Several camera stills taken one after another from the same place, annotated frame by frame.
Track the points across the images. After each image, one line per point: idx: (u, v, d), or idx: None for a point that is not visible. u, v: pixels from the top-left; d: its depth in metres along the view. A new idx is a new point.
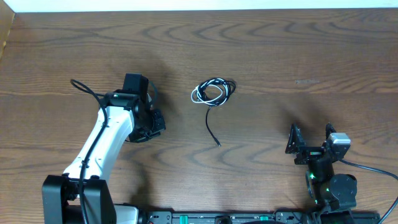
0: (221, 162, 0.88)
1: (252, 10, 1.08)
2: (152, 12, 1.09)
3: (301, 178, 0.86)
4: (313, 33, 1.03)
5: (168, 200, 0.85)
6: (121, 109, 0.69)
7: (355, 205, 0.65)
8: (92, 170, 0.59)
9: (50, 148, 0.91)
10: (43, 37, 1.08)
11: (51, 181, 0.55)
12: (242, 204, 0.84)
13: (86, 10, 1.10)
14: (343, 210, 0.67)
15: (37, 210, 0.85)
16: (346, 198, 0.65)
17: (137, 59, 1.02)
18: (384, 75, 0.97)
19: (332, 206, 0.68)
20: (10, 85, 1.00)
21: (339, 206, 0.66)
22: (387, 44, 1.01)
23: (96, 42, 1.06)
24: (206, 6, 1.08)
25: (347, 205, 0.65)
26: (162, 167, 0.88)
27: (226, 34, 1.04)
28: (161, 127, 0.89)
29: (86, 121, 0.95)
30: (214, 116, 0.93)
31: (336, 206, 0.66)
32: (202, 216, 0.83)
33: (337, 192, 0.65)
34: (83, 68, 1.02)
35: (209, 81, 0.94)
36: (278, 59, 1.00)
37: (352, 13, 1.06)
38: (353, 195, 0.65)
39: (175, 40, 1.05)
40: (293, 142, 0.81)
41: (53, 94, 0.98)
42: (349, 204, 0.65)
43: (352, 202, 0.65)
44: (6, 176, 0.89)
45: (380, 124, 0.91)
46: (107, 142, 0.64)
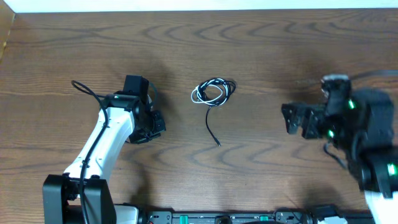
0: (221, 162, 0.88)
1: (252, 10, 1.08)
2: (152, 12, 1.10)
3: (301, 178, 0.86)
4: (313, 33, 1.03)
5: (168, 200, 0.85)
6: (122, 111, 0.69)
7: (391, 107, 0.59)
8: (92, 169, 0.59)
9: (49, 148, 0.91)
10: (43, 37, 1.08)
11: (51, 180, 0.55)
12: (242, 203, 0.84)
13: (87, 10, 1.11)
14: (382, 133, 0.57)
15: (37, 210, 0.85)
16: (379, 109, 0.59)
17: (137, 59, 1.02)
18: (383, 75, 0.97)
19: (369, 129, 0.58)
20: (10, 86, 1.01)
21: (377, 124, 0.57)
22: (388, 44, 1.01)
23: (96, 42, 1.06)
24: (206, 7, 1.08)
25: (384, 121, 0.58)
26: (162, 167, 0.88)
27: (226, 34, 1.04)
28: (161, 128, 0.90)
29: (86, 121, 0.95)
30: (214, 116, 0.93)
31: (370, 126, 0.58)
32: (202, 216, 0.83)
33: (368, 101, 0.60)
34: (83, 68, 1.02)
35: (209, 81, 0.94)
36: (279, 59, 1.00)
37: (351, 14, 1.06)
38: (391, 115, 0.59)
39: (175, 40, 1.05)
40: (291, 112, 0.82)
41: (53, 94, 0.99)
42: (384, 120, 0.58)
43: (388, 122, 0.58)
44: (6, 176, 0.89)
45: None
46: (107, 142, 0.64)
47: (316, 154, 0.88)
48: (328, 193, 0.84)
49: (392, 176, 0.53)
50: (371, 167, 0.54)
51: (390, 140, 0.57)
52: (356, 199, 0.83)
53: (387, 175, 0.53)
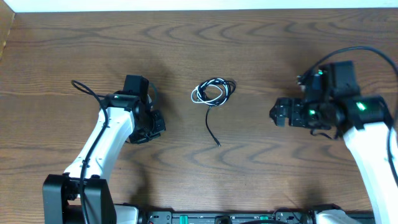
0: (221, 162, 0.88)
1: (252, 10, 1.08)
2: (152, 12, 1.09)
3: (301, 178, 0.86)
4: (313, 33, 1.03)
5: (168, 200, 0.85)
6: (122, 110, 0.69)
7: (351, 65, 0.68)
8: (93, 169, 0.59)
9: (49, 148, 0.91)
10: (42, 37, 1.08)
11: (51, 180, 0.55)
12: (242, 204, 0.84)
13: (87, 10, 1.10)
14: (348, 84, 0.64)
15: (37, 210, 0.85)
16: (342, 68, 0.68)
17: (137, 59, 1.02)
18: (382, 75, 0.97)
19: (335, 82, 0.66)
20: (10, 85, 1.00)
21: (339, 77, 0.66)
22: (387, 44, 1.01)
23: (96, 42, 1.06)
24: (205, 7, 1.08)
25: (346, 76, 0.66)
26: (162, 167, 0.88)
27: (226, 34, 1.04)
28: (161, 128, 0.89)
29: (86, 120, 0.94)
30: (214, 116, 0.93)
31: (337, 79, 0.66)
32: (202, 216, 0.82)
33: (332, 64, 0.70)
34: (82, 68, 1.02)
35: (209, 81, 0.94)
36: (278, 59, 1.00)
37: (351, 14, 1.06)
38: (352, 69, 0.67)
39: (175, 40, 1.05)
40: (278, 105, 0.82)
41: (53, 94, 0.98)
42: (347, 74, 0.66)
43: (351, 75, 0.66)
44: (6, 176, 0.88)
45: None
46: (107, 142, 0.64)
47: (316, 154, 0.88)
48: (328, 193, 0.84)
49: (362, 112, 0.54)
50: (344, 108, 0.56)
51: (357, 88, 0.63)
52: (356, 199, 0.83)
53: (359, 111, 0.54)
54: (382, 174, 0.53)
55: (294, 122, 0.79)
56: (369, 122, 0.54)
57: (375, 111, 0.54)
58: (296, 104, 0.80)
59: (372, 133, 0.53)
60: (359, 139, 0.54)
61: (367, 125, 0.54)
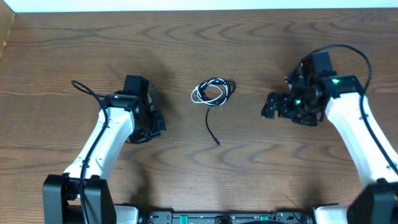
0: (221, 162, 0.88)
1: (252, 10, 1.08)
2: (152, 12, 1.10)
3: (301, 178, 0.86)
4: (313, 33, 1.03)
5: (168, 200, 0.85)
6: (122, 111, 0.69)
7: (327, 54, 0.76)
8: (92, 170, 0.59)
9: (49, 148, 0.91)
10: (42, 37, 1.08)
11: (51, 180, 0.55)
12: (242, 203, 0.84)
13: (87, 10, 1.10)
14: (325, 71, 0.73)
15: (37, 211, 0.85)
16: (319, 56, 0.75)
17: (137, 59, 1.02)
18: (383, 75, 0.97)
19: (314, 69, 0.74)
20: (10, 85, 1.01)
21: (318, 65, 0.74)
22: (387, 44, 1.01)
23: (96, 42, 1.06)
24: (205, 7, 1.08)
25: (324, 63, 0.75)
26: (162, 167, 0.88)
27: (226, 34, 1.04)
28: (161, 128, 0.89)
29: (86, 120, 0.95)
30: (214, 116, 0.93)
31: (315, 67, 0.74)
32: (202, 216, 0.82)
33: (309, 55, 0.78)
34: (83, 68, 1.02)
35: (209, 81, 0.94)
36: (278, 59, 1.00)
37: (351, 13, 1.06)
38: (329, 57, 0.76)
39: (175, 40, 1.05)
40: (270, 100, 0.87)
41: (53, 94, 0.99)
42: (324, 61, 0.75)
43: (328, 62, 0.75)
44: (6, 176, 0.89)
45: (380, 124, 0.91)
46: (107, 142, 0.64)
47: (316, 154, 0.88)
48: (328, 193, 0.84)
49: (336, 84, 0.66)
50: (321, 84, 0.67)
51: (334, 73, 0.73)
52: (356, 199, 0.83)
53: (333, 84, 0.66)
54: (359, 129, 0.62)
55: (283, 114, 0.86)
56: (344, 92, 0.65)
57: (349, 84, 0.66)
58: (283, 98, 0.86)
59: (348, 99, 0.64)
60: (339, 102, 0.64)
61: (342, 94, 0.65)
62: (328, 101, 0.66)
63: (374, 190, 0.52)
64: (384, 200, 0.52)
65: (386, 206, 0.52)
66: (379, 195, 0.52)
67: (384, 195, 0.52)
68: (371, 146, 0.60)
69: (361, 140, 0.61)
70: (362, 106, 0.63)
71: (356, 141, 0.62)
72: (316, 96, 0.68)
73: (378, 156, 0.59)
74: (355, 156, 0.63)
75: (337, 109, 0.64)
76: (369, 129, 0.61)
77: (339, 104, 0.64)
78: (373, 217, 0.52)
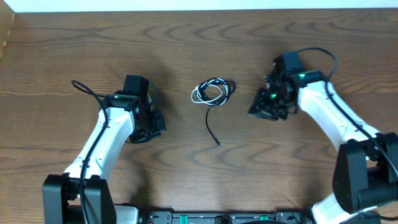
0: (221, 162, 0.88)
1: (252, 10, 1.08)
2: (152, 12, 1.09)
3: (301, 178, 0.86)
4: (313, 33, 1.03)
5: (168, 200, 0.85)
6: (122, 111, 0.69)
7: (295, 53, 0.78)
8: (92, 170, 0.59)
9: (49, 148, 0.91)
10: (42, 37, 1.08)
11: (51, 181, 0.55)
12: (242, 203, 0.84)
13: (87, 10, 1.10)
14: (295, 68, 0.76)
15: (37, 211, 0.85)
16: (288, 55, 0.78)
17: (137, 59, 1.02)
18: (382, 75, 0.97)
19: (285, 68, 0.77)
20: (10, 85, 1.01)
21: (288, 63, 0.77)
22: (387, 44, 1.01)
23: (96, 42, 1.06)
24: (205, 7, 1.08)
25: (293, 62, 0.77)
26: (162, 167, 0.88)
27: (226, 34, 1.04)
28: (161, 127, 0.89)
29: (86, 120, 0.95)
30: (214, 116, 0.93)
31: (286, 66, 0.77)
32: (202, 216, 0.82)
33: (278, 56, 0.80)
34: (83, 68, 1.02)
35: (209, 81, 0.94)
36: None
37: (351, 13, 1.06)
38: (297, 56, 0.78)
39: (175, 40, 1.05)
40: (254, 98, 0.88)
41: (53, 94, 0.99)
42: (294, 60, 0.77)
43: (296, 60, 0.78)
44: (6, 176, 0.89)
45: (380, 124, 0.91)
46: (108, 142, 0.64)
47: (316, 154, 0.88)
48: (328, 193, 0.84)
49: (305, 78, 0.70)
50: (291, 81, 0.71)
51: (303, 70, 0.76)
52: None
53: (301, 79, 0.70)
54: (326, 106, 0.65)
55: (260, 107, 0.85)
56: (311, 84, 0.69)
57: (314, 76, 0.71)
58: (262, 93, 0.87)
59: (313, 86, 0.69)
60: (306, 88, 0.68)
61: (310, 84, 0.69)
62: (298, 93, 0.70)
63: (346, 149, 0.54)
64: (356, 157, 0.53)
65: (359, 163, 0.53)
66: (351, 152, 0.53)
67: (355, 152, 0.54)
68: (339, 117, 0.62)
69: (330, 115, 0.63)
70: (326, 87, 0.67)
71: (326, 118, 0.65)
72: (288, 92, 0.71)
73: (346, 124, 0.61)
74: (329, 134, 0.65)
75: (305, 94, 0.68)
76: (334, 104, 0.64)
77: (305, 89, 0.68)
78: (351, 176, 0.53)
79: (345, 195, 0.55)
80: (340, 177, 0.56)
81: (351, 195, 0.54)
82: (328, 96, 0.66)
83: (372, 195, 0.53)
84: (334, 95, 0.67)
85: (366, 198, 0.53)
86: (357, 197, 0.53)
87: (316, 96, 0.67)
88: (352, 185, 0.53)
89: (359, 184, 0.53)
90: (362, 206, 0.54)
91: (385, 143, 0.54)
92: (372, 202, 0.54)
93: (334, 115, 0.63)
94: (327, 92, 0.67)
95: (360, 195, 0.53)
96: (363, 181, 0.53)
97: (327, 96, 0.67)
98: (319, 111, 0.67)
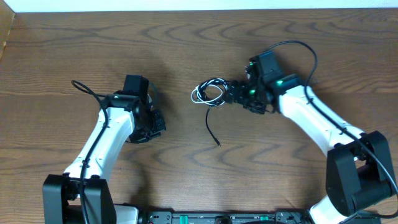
0: (221, 162, 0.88)
1: (252, 10, 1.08)
2: (152, 12, 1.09)
3: (301, 178, 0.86)
4: (313, 33, 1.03)
5: (168, 200, 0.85)
6: (122, 110, 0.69)
7: (270, 54, 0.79)
8: (92, 170, 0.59)
9: (49, 148, 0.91)
10: (42, 37, 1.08)
11: (51, 180, 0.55)
12: (242, 203, 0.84)
13: (87, 10, 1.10)
14: (273, 70, 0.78)
15: (36, 211, 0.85)
16: (264, 56, 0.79)
17: (137, 59, 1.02)
18: (383, 75, 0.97)
19: (263, 71, 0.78)
20: (10, 85, 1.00)
21: (265, 66, 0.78)
22: (387, 44, 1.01)
23: (96, 42, 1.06)
24: (205, 7, 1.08)
25: (270, 62, 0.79)
26: (162, 167, 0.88)
27: (226, 34, 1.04)
28: (161, 127, 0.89)
29: (86, 120, 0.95)
30: (214, 116, 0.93)
31: (264, 70, 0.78)
32: (202, 216, 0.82)
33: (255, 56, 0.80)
34: (82, 68, 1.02)
35: (209, 81, 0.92)
36: (278, 59, 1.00)
37: (351, 13, 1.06)
38: (273, 55, 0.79)
39: (175, 40, 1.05)
40: (231, 88, 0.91)
41: (53, 94, 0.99)
42: (270, 61, 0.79)
43: (273, 61, 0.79)
44: (6, 176, 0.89)
45: (380, 124, 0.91)
46: (108, 142, 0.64)
47: (316, 154, 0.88)
48: None
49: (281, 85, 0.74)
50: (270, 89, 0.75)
51: (279, 71, 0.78)
52: None
53: (278, 86, 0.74)
54: (309, 112, 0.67)
55: (239, 100, 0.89)
56: (289, 89, 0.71)
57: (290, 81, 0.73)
58: (240, 86, 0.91)
59: (293, 92, 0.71)
60: (285, 96, 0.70)
61: (288, 89, 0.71)
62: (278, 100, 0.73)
63: (334, 155, 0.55)
64: (345, 162, 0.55)
65: (349, 167, 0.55)
66: (339, 158, 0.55)
67: (344, 157, 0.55)
68: (323, 122, 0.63)
69: (313, 121, 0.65)
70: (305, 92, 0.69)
71: (310, 124, 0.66)
72: (268, 100, 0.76)
73: (331, 129, 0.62)
74: (316, 139, 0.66)
75: (286, 101, 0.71)
76: (316, 108, 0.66)
77: (285, 97, 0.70)
78: (342, 180, 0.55)
79: (340, 199, 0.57)
80: (333, 182, 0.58)
81: (346, 200, 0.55)
82: (308, 100, 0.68)
83: (365, 196, 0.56)
84: (314, 99, 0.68)
85: (360, 200, 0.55)
86: (352, 200, 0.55)
87: (297, 102, 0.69)
88: (346, 190, 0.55)
89: (352, 188, 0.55)
90: (357, 207, 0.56)
91: (370, 143, 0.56)
92: (367, 203, 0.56)
93: (318, 121, 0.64)
94: (306, 97, 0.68)
95: (355, 198, 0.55)
96: (356, 184, 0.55)
97: (308, 101, 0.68)
98: (303, 117, 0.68)
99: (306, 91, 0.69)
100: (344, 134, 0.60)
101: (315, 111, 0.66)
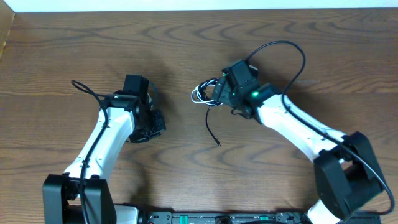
0: (221, 162, 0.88)
1: (252, 10, 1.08)
2: (152, 12, 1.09)
3: (301, 178, 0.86)
4: (313, 33, 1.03)
5: (168, 200, 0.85)
6: (122, 110, 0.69)
7: (243, 63, 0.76)
8: (92, 169, 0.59)
9: (49, 148, 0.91)
10: (42, 37, 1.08)
11: (51, 180, 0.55)
12: (242, 203, 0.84)
13: (87, 10, 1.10)
14: (247, 81, 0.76)
15: (37, 211, 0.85)
16: (237, 66, 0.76)
17: (137, 59, 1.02)
18: (383, 75, 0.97)
19: (237, 83, 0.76)
20: (10, 85, 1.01)
21: (239, 77, 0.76)
22: (387, 44, 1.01)
23: (96, 42, 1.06)
24: (205, 7, 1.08)
25: (244, 73, 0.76)
26: (162, 167, 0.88)
27: (226, 34, 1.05)
28: (161, 127, 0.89)
29: (86, 120, 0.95)
30: (214, 116, 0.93)
31: (239, 81, 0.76)
32: (202, 216, 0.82)
33: (228, 67, 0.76)
34: (83, 68, 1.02)
35: (209, 81, 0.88)
36: (278, 59, 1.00)
37: (351, 14, 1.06)
38: (245, 65, 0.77)
39: (175, 40, 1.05)
40: (219, 85, 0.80)
41: (53, 94, 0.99)
42: (244, 71, 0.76)
43: (246, 70, 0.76)
44: (6, 176, 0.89)
45: (380, 124, 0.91)
46: (108, 142, 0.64)
47: None
48: None
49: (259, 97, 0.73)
50: (248, 102, 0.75)
51: (254, 81, 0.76)
52: None
53: (255, 98, 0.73)
54: (289, 121, 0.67)
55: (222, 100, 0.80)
56: (267, 99, 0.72)
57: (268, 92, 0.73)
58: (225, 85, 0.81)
59: (271, 102, 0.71)
60: (263, 107, 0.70)
61: (266, 101, 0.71)
62: (257, 112, 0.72)
63: (320, 164, 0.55)
64: (333, 167, 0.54)
65: (336, 172, 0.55)
66: (326, 165, 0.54)
67: (330, 162, 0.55)
68: (305, 130, 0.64)
69: (295, 130, 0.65)
70: (283, 101, 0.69)
71: (293, 133, 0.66)
72: (247, 112, 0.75)
73: (313, 135, 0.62)
74: (300, 147, 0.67)
75: (266, 112, 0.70)
76: (295, 116, 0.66)
77: (263, 109, 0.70)
78: (333, 186, 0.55)
79: (333, 203, 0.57)
80: (324, 189, 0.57)
81: (339, 205, 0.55)
82: (286, 109, 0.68)
83: (357, 197, 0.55)
84: (291, 106, 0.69)
85: (354, 202, 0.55)
86: (346, 203, 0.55)
87: (276, 112, 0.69)
88: (337, 194, 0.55)
89: (343, 191, 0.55)
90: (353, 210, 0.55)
91: (353, 145, 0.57)
92: (360, 203, 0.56)
93: (299, 129, 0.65)
94: (284, 106, 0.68)
95: (349, 201, 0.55)
96: (346, 187, 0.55)
97: (286, 109, 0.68)
98: (285, 127, 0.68)
99: (284, 100, 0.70)
100: (326, 139, 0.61)
101: (295, 119, 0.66)
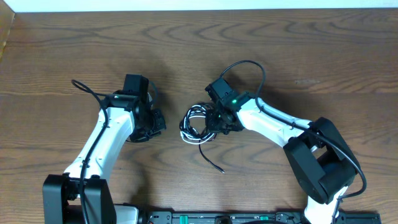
0: (221, 162, 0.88)
1: (252, 10, 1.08)
2: (152, 12, 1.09)
3: None
4: (313, 33, 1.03)
5: (168, 200, 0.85)
6: (122, 111, 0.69)
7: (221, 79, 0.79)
8: (92, 170, 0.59)
9: (49, 148, 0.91)
10: (42, 37, 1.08)
11: (51, 181, 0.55)
12: (242, 204, 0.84)
13: (87, 10, 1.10)
14: (227, 93, 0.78)
15: (36, 211, 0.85)
16: (216, 83, 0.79)
17: (137, 59, 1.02)
18: (382, 75, 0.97)
19: (218, 96, 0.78)
20: (10, 85, 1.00)
21: (219, 91, 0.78)
22: (387, 44, 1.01)
23: (96, 42, 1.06)
24: (205, 7, 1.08)
25: (223, 86, 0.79)
26: (162, 167, 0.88)
27: (226, 34, 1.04)
28: (161, 126, 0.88)
29: (86, 120, 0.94)
30: None
31: (219, 94, 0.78)
32: (202, 216, 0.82)
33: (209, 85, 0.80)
34: (82, 68, 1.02)
35: (186, 116, 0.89)
36: (279, 59, 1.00)
37: (351, 13, 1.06)
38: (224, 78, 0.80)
39: (175, 40, 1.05)
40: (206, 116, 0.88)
41: (53, 94, 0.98)
42: (223, 84, 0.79)
43: (226, 84, 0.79)
44: (6, 176, 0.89)
45: (380, 124, 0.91)
46: (107, 143, 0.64)
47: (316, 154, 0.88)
48: None
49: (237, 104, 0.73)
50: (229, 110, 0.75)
51: (234, 93, 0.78)
52: (356, 199, 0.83)
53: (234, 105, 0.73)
54: (263, 119, 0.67)
55: (211, 128, 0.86)
56: (244, 104, 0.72)
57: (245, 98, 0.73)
58: (209, 114, 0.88)
59: (247, 106, 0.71)
60: (241, 111, 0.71)
61: (242, 105, 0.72)
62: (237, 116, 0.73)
63: (290, 149, 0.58)
64: (301, 152, 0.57)
65: (307, 155, 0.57)
66: (294, 150, 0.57)
67: (298, 148, 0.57)
68: (277, 126, 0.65)
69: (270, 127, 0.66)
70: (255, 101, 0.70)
71: (268, 129, 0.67)
72: (229, 119, 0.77)
73: (283, 127, 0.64)
74: (278, 143, 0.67)
75: (244, 116, 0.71)
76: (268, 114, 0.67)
77: (241, 112, 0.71)
78: (306, 170, 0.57)
79: (313, 188, 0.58)
80: (301, 175, 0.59)
81: (316, 188, 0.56)
82: (260, 109, 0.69)
83: (334, 180, 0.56)
84: (265, 106, 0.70)
85: (330, 185, 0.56)
86: (321, 186, 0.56)
87: (251, 114, 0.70)
88: (311, 177, 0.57)
89: (316, 174, 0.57)
90: (331, 193, 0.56)
91: (320, 130, 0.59)
92: (337, 186, 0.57)
93: (272, 125, 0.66)
94: (258, 106, 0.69)
95: (324, 184, 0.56)
96: (319, 170, 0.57)
97: (260, 109, 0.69)
98: (262, 126, 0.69)
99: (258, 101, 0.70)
100: (294, 129, 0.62)
101: (269, 117, 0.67)
